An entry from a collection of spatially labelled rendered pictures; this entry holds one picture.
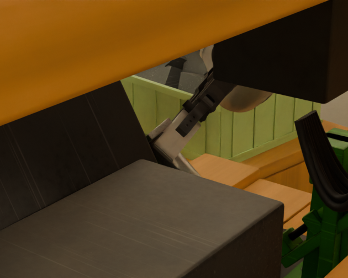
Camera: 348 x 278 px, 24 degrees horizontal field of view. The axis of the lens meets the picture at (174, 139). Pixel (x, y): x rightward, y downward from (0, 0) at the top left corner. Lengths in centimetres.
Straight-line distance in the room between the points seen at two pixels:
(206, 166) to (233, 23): 135
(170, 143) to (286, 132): 116
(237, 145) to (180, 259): 128
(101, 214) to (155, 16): 48
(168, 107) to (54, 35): 175
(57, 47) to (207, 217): 51
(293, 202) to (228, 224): 86
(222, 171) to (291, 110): 48
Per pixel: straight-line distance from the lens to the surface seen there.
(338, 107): 475
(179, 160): 96
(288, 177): 206
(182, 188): 80
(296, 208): 157
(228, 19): 33
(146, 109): 206
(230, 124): 191
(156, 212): 76
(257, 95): 127
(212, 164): 169
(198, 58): 224
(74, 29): 26
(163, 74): 226
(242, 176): 164
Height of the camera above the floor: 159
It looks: 22 degrees down
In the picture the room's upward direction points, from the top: straight up
